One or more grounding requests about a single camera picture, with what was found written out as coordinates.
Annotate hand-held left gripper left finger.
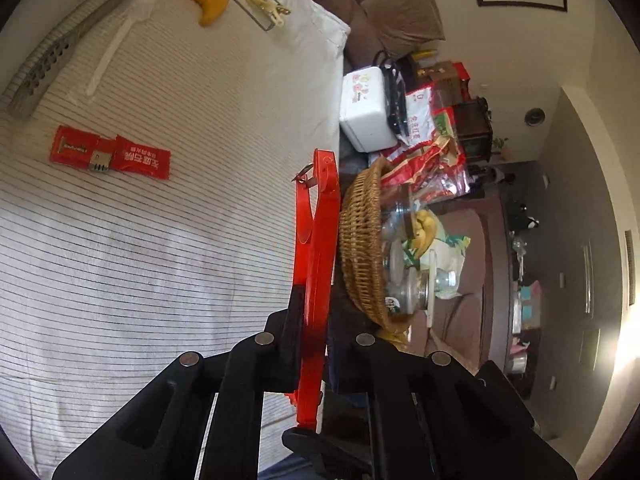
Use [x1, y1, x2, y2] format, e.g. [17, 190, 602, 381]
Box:
[52, 285, 307, 480]

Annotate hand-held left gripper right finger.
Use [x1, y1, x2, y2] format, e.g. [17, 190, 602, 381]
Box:
[325, 305, 576, 480]

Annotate white plastic spoon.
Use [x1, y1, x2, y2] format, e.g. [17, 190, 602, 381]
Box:
[67, 0, 158, 106]

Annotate striped cloth covered desktop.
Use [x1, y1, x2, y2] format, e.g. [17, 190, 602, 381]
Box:
[0, 0, 351, 480]

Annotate glass jar with lid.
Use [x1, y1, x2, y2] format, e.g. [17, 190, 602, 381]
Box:
[385, 240, 461, 312]

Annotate wicker basket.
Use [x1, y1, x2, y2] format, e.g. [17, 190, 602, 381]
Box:
[339, 156, 417, 334]

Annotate bananas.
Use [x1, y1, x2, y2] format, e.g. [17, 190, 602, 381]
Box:
[409, 209, 442, 257]

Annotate green white packet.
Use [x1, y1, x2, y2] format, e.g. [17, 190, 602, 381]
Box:
[430, 232, 472, 272]

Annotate crumpled red snack bag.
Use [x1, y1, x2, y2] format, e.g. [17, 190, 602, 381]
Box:
[382, 135, 473, 204]

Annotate white red snack bag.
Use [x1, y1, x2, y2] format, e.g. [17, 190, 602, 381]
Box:
[400, 87, 437, 147]

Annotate white cooler box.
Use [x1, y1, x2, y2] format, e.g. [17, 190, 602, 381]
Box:
[339, 66, 401, 153]

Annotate dark wooden cabinet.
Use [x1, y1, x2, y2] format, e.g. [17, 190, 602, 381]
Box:
[452, 97, 496, 162]

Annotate red cardboard box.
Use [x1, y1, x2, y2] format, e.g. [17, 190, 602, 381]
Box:
[422, 60, 471, 97]

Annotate brown sofa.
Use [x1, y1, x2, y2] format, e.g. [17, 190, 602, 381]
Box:
[280, 0, 447, 76]

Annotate metal kitchen tongs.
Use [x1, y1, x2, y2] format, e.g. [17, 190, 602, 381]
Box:
[2, 0, 161, 122]

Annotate wall air vent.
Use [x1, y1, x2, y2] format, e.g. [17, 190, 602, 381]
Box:
[623, 230, 639, 307]

